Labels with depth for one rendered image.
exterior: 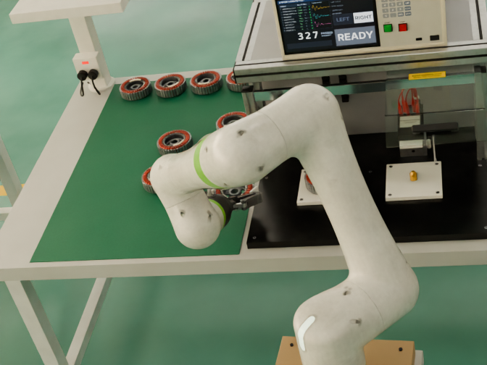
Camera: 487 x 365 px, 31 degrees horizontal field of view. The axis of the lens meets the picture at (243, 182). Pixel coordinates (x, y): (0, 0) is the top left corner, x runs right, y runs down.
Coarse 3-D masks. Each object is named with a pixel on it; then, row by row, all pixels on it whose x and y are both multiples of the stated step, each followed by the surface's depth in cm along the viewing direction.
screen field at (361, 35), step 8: (336, 32) 234; (344, 32) 234; (352, 32) 233; (360, 32) 233; (368, 32) 233; (336, 40) 235; (344, 40) 235; (352, 40) 235; (360, 40) 234; (368, 40) 234
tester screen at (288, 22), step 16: (288, 0) 230; (304, 0) 230; (320, 0) 229; (336, 0) 228; (352, 0) 228; (368, 0) 227; (288, 16) 233; (304, 16) 232; (320, 16) 232; (288, 32) 236; (320, 32) 235; (304, 48) 238; (320, 48) 238
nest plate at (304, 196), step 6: (300, 180) 253; (300, 186) 251; (300, 192) 249; (306, 192) 248; (300, 198) 246; (306, 198) 246; (312, 198) 246; (318, 198) 245; (300, 204) 246; (306, 204) 245; (312, 204) 245; (318, 204) 245
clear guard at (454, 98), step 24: (408, 72) 234; (456, 72) 230; (480, 72) 228; (408, 96) 225; (432, 96) 223; (456, 96) 221; (480, 96) 219; (408, 120) 219; (432, 120) 218; (456, 120) 216; (480, 120) 215; (408, 144) 219; (432, 144) 217
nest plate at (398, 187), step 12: (396, 168) 249; (408, 168) 248; (420, 168) 247; (432, 168) 246; (396, 180) 245; (408, 180) 244; (420, 180) 243; (432, 180) 242; (396, 192) 241; (408, 192) 240; (420, 192) 239; (432, 192) 238
